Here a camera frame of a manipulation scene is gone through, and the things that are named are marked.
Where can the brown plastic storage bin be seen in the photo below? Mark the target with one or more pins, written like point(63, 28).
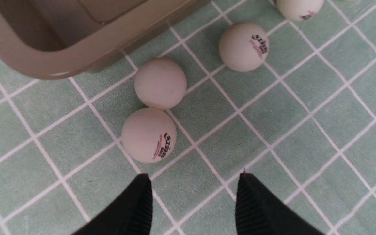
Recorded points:
point(56, 39)

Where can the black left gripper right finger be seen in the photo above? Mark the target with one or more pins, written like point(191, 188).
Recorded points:
point(259, 212)

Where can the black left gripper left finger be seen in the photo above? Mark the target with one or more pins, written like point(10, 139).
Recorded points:
point(131, 213)

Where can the green checkered tablecloth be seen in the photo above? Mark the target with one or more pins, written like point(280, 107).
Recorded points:
point(304, 123)

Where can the white ping-pong ball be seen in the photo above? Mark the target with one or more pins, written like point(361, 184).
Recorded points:
point(299, 10)
point(149, 135)
point(160, 83)
point(244, 46)

